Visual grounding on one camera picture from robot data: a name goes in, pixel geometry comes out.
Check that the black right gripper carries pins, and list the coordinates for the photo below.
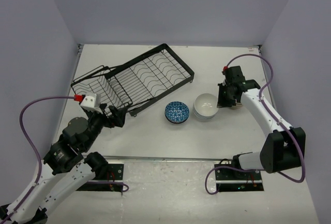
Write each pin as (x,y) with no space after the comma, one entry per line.
(221,102)

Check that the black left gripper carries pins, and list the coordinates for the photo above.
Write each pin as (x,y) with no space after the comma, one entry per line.
(118,118)

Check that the beige bowl colourful flower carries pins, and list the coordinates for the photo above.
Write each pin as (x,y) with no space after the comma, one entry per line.
(237,106)

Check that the pale blue bowl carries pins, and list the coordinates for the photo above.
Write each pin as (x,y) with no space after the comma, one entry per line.
(206,104)
(202,117)

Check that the red patterned white bowl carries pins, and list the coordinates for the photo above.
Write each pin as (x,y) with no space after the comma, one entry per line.
(176,112)

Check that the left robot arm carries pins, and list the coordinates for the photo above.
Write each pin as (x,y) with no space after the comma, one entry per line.
(64,170)

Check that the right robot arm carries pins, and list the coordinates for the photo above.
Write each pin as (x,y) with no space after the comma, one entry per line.
(284,146)

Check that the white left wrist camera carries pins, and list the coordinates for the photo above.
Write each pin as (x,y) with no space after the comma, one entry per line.
(91,103)

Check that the black wire dish rack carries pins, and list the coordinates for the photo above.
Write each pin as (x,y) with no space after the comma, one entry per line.
(138,83)

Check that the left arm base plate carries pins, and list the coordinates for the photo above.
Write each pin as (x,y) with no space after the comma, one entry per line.
(114,173)

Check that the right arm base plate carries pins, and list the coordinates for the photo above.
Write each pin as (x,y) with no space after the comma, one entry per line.
(234,181)

